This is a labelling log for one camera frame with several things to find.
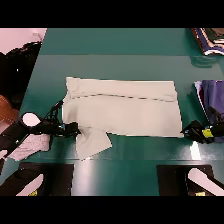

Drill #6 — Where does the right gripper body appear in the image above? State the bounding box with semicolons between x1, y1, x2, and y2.
181;119;215;145

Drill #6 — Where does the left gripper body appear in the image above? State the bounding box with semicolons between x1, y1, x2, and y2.
49;121;82;138

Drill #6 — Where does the beige T-shirt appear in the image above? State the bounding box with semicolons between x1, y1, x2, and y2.
61;76;184;161

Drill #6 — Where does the grey garment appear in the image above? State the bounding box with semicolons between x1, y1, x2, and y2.
6;132;52;162

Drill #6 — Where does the purple garment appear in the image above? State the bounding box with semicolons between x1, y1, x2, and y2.
193;79;224;144

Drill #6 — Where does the brown garment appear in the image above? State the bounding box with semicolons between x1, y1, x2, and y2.
0;94;21;125

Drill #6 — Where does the black garment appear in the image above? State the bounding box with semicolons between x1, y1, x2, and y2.
0;41;43;111

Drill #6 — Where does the dark blue garment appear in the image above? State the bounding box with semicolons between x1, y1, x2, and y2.
190;27;224;57

